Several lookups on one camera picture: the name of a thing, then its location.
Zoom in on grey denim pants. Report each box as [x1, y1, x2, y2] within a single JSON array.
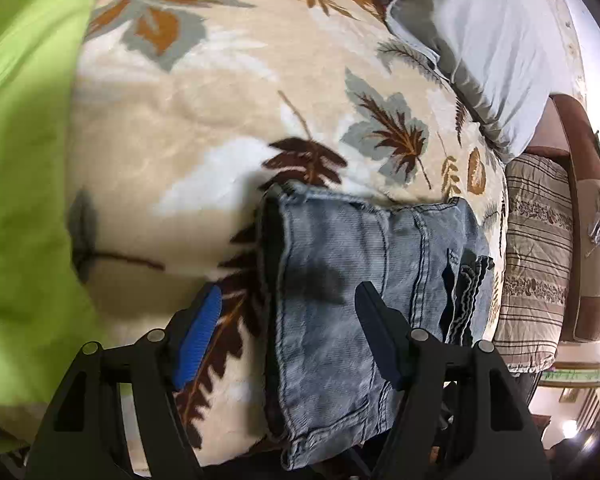
[[258, 182, 495, 470]]

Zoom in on lime green sheet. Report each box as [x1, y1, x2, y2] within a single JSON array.
[[0, 0, 100, 411]]

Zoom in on brown striped floral quilt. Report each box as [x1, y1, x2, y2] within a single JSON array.
[[493, 154, 573, 374]]

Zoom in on beige leaf print blanket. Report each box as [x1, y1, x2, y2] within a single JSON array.
[[67, 0, 507, 466]]

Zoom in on light grey pillow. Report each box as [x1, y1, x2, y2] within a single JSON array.
[[387, 0, 573, 162]]

